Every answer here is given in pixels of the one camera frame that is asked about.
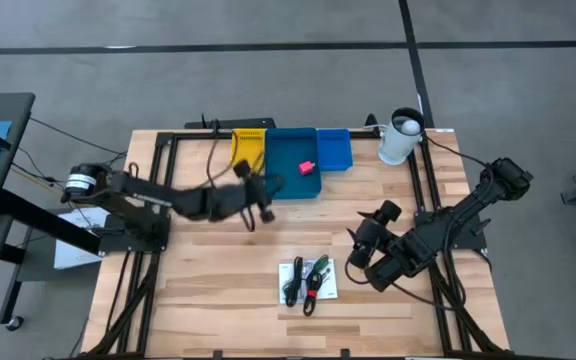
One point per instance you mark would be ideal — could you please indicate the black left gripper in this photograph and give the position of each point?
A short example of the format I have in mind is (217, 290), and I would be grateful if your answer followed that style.
(238, 200)

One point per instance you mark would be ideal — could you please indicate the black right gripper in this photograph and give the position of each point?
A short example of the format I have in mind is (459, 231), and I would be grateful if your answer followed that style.
(375, 235)

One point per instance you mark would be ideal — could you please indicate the pink cube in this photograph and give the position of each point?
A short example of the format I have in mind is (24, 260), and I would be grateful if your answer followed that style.
(307, 168)

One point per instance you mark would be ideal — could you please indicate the white card reader box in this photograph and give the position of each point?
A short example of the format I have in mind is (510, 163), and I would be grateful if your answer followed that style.
(282, 268)
(332, 287)

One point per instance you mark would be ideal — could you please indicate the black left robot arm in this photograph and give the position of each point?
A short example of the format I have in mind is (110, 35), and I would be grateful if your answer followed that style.
(133, 187)

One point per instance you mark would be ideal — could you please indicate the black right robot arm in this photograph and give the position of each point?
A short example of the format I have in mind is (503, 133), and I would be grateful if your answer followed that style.
(468, 205)

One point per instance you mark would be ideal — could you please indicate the large teal plastic bin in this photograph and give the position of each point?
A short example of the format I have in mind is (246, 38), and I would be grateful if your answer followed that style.
(293, 150)

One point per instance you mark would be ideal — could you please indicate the yellow plastic bin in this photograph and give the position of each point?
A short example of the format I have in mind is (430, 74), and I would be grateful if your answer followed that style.
(248, 145)

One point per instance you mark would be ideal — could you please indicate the small blue plastic bin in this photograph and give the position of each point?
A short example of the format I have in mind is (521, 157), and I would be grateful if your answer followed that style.
(334, 150)

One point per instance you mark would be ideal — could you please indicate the black power strip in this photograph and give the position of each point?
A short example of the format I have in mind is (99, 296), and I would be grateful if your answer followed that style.
(243, 123)

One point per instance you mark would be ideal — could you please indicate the white cup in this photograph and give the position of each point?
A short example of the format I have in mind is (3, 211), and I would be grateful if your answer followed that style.
(395, 145)

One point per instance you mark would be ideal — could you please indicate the white paper sheet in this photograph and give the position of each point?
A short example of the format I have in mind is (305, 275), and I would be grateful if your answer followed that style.
(73, 255)

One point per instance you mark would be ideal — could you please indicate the grey rolling cart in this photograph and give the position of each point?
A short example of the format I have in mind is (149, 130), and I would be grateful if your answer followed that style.
(8, 107)

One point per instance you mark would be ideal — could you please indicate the black frame clamp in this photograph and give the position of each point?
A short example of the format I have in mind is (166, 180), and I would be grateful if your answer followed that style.
(481, 226)

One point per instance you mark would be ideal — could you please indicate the black aluminium table frame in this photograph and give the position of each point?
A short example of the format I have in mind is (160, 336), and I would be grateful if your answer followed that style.
(149, 300)

